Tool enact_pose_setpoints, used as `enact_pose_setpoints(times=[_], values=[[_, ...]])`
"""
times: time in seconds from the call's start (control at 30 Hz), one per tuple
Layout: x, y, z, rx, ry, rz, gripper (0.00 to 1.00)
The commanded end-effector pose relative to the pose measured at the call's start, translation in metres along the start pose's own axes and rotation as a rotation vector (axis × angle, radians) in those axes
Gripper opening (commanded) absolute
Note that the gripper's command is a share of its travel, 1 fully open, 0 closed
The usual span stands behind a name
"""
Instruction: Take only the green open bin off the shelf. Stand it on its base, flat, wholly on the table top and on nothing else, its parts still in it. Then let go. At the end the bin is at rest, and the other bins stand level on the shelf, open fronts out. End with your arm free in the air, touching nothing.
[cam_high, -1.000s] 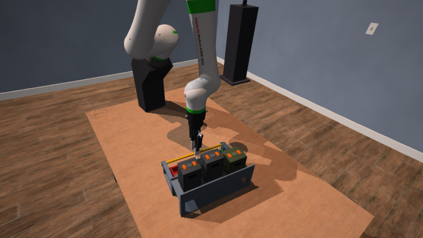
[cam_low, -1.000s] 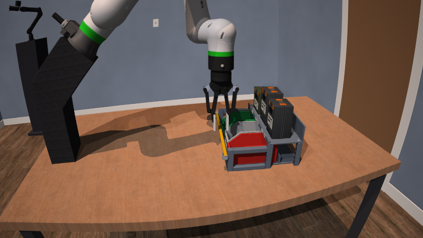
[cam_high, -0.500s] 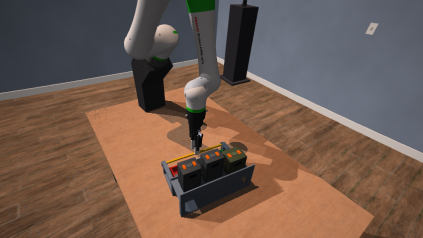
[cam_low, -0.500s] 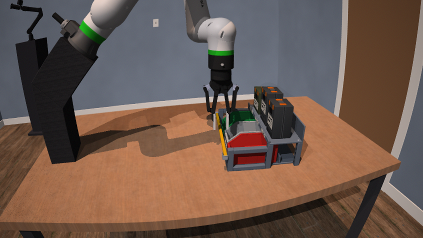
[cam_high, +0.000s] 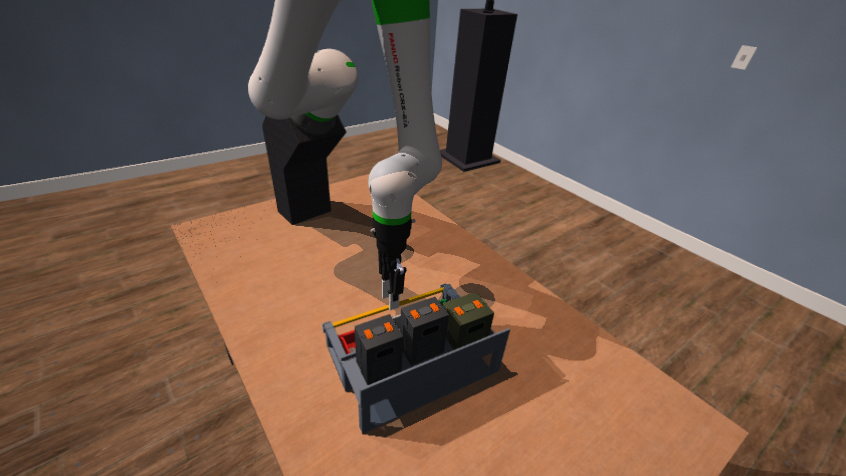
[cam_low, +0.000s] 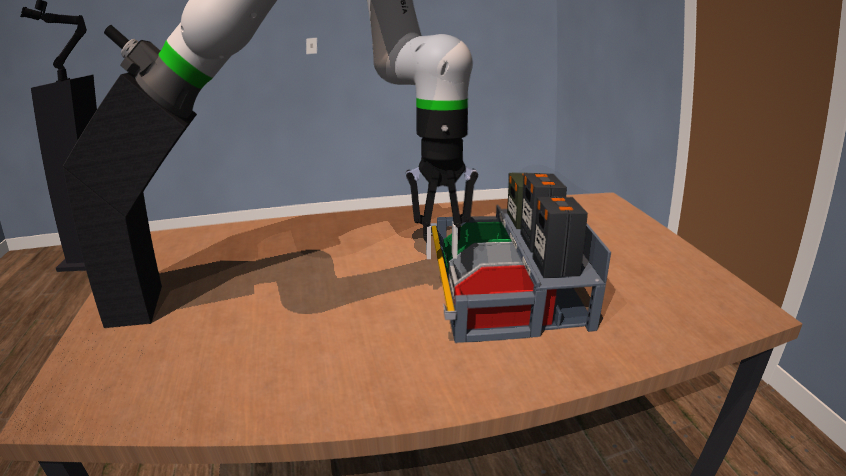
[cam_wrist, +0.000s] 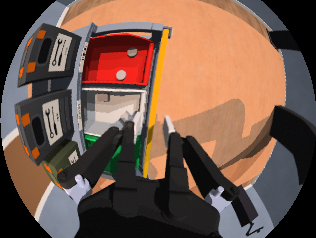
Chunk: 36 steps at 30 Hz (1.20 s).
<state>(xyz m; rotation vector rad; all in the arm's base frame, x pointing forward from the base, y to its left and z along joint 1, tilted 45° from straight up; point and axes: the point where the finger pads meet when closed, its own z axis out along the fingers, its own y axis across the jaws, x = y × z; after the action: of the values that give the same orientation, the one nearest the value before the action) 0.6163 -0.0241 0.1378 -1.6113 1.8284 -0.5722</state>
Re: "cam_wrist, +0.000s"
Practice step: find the red open bin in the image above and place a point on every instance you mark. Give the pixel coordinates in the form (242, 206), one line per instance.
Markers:
(107, 54)

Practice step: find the green bin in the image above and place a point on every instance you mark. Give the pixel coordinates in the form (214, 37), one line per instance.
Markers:
(112, 165)

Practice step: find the orange retaining rail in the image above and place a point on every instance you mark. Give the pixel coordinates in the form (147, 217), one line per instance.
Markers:
(155, 99)

